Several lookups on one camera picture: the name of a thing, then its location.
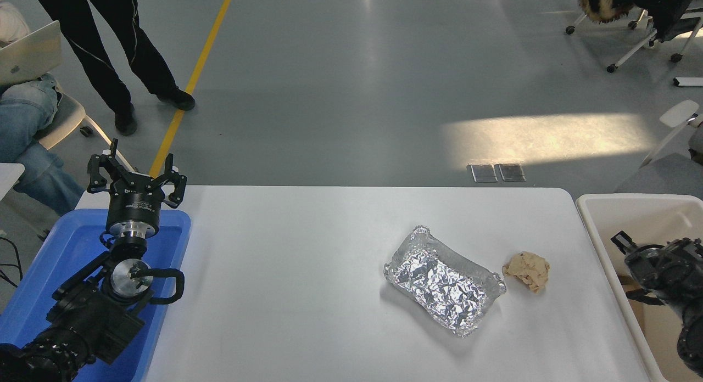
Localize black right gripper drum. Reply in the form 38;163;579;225
624;245;668;290

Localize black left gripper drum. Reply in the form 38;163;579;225
106;173;165;225

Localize silver foil tray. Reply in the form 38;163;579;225
383;225;507;338

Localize large pale plastic bin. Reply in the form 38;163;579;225
576;193;703;382

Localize white chair with castors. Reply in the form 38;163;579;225
35;91;136;174

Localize blue plastic tray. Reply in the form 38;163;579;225
0;208;192;382

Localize seated person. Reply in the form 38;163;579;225
0;0;86;216

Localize small white side table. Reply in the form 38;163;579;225
0;163;26;200

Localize crumpled tan paper ball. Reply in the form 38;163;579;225
502;251;551;294

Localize standing person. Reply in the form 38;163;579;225
27;0;196;137

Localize metal floor socket cover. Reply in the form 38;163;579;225
467;164;498;183
494;163;527;183

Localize silver laptop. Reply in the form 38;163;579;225
0;20;63;87

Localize white-legged office chair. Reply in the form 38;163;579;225
565;8;703;74

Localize dark coat with fur trim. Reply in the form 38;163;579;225
577;0;703;43

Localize black floor cables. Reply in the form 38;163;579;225
0;237;24;289

